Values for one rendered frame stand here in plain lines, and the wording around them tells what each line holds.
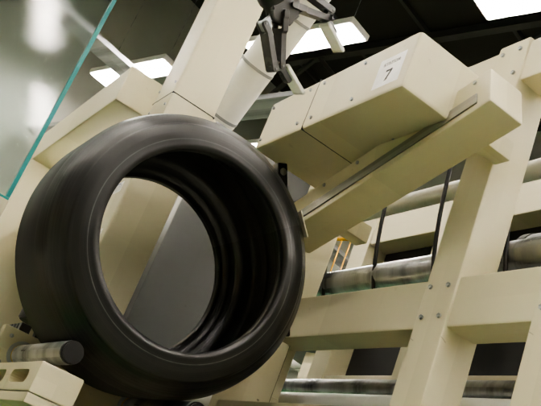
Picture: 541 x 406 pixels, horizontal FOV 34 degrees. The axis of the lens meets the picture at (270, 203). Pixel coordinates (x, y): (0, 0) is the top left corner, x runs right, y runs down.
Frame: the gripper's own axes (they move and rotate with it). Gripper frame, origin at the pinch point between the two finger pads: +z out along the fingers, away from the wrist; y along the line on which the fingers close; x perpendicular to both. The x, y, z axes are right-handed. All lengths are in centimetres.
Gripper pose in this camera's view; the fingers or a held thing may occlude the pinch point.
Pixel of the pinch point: (317, 68)
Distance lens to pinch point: 175.9
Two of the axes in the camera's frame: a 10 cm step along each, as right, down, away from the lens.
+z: 4.7, 7.3, 4.9
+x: -6.4, -1.0, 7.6
